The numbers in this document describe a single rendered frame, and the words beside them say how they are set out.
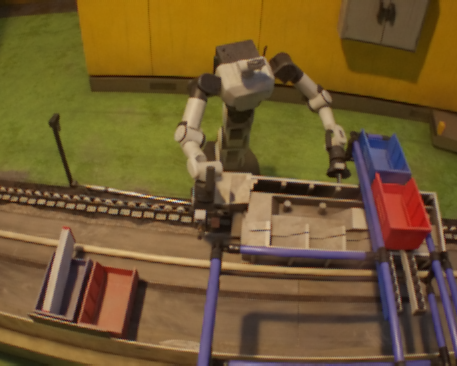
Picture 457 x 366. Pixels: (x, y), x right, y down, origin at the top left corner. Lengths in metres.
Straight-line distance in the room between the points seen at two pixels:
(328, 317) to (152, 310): 0.78
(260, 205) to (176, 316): 0.62
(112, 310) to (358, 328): 1.10
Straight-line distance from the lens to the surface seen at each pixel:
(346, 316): 1.88
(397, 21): 3.55
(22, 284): 2.04
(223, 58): 2.06
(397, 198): 1.70
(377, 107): 4.26
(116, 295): 1.87
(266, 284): 1.88
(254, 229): 1.80
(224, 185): 2.14
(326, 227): 1.88
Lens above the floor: 2.39
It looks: 47 degrees down
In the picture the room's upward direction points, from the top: 2 degrees clockwise
